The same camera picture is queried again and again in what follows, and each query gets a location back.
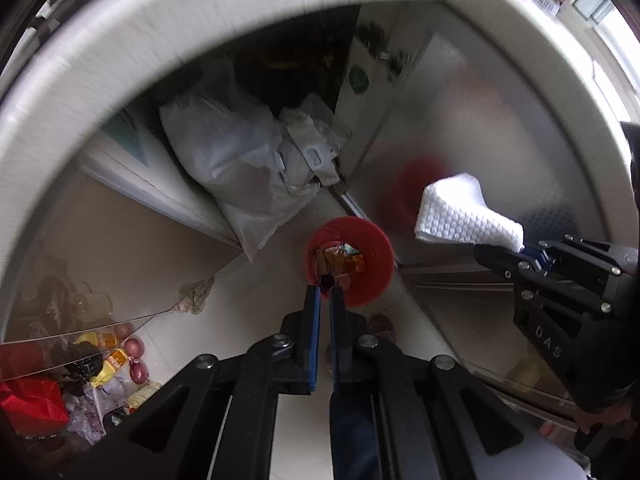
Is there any small white plastic bag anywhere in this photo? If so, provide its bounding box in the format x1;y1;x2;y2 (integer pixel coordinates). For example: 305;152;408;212
277;92;353;191

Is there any white paper towel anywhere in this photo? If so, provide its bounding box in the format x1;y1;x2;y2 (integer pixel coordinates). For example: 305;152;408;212
414;172;525;253

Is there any orange plastic wrapper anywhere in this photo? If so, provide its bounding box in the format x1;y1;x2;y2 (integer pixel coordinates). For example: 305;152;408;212
320;247;366;287

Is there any stainless steel cabinet door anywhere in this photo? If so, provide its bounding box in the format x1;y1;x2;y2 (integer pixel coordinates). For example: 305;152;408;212
345;30;623;401

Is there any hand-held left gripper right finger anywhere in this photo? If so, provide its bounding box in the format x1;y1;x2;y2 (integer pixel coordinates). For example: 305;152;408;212
330;287;591;480

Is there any crumpled black plastic bag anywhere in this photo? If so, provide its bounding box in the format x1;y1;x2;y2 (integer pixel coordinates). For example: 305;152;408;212
62;342;103;386

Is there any frayed beige mop rag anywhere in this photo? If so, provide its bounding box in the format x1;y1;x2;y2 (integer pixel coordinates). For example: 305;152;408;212
177;277;217;316

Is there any pink patterned slipper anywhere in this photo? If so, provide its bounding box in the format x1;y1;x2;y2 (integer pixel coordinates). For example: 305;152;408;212
367;315;399;342

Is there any beige glossy cabinet door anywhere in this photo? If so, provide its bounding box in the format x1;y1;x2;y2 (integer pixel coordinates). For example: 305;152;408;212
0;107;246;346

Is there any person's left leg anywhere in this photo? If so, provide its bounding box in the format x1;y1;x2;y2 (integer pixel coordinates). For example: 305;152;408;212
330;392;382;480

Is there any person's right hand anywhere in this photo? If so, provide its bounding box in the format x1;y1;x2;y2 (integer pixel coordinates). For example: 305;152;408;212
575;402;640;434

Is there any red plastic bag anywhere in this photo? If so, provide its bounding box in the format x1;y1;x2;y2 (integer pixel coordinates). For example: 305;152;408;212
0;377;69;433

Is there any window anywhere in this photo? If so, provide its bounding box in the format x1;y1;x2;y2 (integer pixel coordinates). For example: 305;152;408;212
565;0;637;111

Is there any yellow cap oil bottle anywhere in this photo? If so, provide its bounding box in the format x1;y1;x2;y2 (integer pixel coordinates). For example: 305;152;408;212
90;350;129;387

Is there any white cabinet panel green sticker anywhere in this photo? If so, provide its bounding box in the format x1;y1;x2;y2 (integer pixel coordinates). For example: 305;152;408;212
334;5;433;191

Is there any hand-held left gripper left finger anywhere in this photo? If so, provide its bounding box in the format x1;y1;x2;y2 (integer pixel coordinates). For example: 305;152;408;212
65;285;322;480

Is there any clear crumpled plastic bag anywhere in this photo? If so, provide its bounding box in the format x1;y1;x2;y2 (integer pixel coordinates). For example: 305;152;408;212
65;385;132;446

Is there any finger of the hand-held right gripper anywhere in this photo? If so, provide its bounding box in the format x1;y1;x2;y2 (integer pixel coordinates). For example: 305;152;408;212
474;244;615;314
530;237;640;282

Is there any red plastic bucket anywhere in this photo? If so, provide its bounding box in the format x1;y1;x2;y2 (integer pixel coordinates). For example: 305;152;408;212
305;216;395;309

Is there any large white plastic bag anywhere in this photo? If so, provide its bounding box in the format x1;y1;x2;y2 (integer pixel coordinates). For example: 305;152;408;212
159;67;321;261

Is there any yellow plastic item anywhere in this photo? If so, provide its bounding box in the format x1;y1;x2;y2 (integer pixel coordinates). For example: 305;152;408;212
75;330;116;347

